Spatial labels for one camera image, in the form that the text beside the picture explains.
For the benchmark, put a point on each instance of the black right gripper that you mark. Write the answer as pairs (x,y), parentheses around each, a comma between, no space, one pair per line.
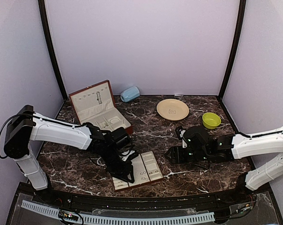
(176,153)

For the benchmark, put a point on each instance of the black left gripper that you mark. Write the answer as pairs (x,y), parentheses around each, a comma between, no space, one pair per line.
(122,173)

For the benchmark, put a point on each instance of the red earring tray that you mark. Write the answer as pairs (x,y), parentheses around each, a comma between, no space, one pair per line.
(146,171)

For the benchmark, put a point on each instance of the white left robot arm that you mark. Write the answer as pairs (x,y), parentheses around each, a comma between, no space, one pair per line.
(27,126)

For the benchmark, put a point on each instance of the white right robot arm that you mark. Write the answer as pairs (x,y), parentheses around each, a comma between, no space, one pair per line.
(258,144)

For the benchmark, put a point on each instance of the silver charm jewelry pile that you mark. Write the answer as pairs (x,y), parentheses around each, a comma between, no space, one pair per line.
(104,125)

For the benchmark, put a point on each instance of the red wooden jewelry box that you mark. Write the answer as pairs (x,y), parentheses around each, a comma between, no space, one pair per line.
(95,104)

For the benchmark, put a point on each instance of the cream ceramic plate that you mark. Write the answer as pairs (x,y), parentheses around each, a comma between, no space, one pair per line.
(172,109)

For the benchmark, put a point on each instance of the green small bowl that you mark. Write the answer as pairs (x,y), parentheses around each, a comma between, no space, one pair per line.
(211,120)

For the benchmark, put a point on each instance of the silver bangle back compartment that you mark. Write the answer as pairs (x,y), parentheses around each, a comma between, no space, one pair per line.
(114,120)

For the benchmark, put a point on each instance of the light blue cup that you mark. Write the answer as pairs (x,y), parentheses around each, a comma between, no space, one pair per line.
(130,94)

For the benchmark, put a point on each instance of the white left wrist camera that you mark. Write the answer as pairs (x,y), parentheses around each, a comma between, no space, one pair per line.
(131,156)

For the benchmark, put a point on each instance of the white slotted cable duct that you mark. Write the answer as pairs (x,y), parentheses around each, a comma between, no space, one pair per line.
(116,217)

